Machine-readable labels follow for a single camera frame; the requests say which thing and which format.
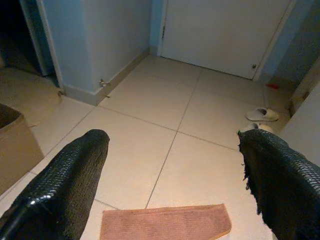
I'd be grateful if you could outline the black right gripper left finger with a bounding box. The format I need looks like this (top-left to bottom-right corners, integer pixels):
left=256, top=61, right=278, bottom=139
left=0, top=129, right=111, bottom=240

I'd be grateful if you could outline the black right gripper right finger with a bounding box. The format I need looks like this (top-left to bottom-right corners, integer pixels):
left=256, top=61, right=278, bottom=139
left=237, top=128, right=320, bottom=240

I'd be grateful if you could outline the brown cardboard box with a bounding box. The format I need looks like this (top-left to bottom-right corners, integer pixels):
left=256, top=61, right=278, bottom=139
left=0, top=103, right=45, bottom=196

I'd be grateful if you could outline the white slipper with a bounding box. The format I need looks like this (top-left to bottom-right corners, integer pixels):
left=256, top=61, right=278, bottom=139
left=240, top=122, right=274, bottom=134
left=245, top=107, right=280, bottom=123

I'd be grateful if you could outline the white cabinet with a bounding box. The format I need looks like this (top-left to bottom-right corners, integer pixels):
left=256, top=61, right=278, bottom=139
left=279, top=82, right=320, bottom=156

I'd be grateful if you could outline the pink floor mat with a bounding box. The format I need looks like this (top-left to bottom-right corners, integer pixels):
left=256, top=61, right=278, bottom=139
left=99, top=203, right=233, bottom=240

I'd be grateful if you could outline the white door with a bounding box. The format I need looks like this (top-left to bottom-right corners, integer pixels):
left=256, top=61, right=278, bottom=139
left=159, top=0, right=293, bottom=81

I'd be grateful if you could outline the white door frame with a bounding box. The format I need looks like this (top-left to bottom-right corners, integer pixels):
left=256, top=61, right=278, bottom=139
left=19, top=0, right=63, bottom=88

